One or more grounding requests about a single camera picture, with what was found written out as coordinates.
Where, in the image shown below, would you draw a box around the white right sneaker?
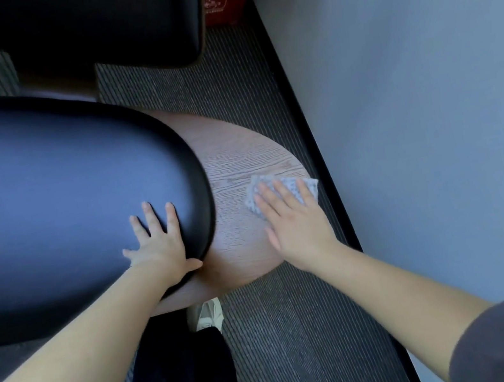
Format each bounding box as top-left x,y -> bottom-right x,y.
184,296 -> 229,340

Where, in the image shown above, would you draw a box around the person's left hand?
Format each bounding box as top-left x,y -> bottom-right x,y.
114,193 -> 207,299

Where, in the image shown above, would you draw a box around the black trousers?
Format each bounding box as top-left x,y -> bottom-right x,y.
104,298 -> 246,382

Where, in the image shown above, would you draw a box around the person's left forearm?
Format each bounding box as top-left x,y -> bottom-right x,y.
0,260 -> 187,382

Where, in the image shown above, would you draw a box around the person's right hand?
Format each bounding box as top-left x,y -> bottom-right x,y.
250,170 -> 343,275

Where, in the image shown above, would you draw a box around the light blue cleaning cloth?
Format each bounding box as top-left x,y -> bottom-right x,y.
239,164 -> 325,224

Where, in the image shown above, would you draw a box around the person's right forearm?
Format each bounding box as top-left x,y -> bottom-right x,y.
305,215 -> 504,382

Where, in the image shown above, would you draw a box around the wooden chair with black cushion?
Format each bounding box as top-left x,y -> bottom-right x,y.
0,0 -> 332,346

